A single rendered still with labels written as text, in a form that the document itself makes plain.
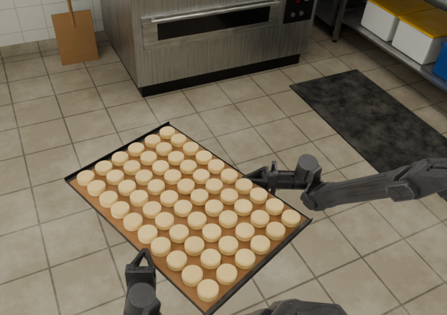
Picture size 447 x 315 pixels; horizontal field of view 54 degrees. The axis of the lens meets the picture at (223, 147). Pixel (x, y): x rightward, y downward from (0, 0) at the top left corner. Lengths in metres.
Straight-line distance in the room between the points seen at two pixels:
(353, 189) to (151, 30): 2.17
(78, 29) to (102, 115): 0.85
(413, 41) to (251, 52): 1.29
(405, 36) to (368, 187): 2.87
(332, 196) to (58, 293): 1.51
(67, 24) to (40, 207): 1.64
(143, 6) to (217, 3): 0.54
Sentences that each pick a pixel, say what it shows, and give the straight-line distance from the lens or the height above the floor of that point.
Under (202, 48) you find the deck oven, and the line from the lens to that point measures 3.31.
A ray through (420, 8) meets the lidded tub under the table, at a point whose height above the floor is 0.49.
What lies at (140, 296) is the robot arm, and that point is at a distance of 0.97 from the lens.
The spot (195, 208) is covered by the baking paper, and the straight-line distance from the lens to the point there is 1.22.
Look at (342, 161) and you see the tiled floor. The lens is 2.99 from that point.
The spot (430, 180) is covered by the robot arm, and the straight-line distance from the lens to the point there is 0.96.
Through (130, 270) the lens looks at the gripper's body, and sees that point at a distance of 1.06.
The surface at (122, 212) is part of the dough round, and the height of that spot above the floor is 1.02.
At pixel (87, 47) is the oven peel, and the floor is 0.12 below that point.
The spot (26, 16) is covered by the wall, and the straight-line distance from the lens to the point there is 3.98.
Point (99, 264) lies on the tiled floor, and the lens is 2.36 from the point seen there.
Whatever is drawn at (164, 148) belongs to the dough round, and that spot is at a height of 1.02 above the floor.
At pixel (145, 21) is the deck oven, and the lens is 3.01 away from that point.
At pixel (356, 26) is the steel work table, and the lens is 4.24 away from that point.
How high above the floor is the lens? 1.94
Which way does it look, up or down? 41 degrees down
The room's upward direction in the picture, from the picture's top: 4 degrees clockwise
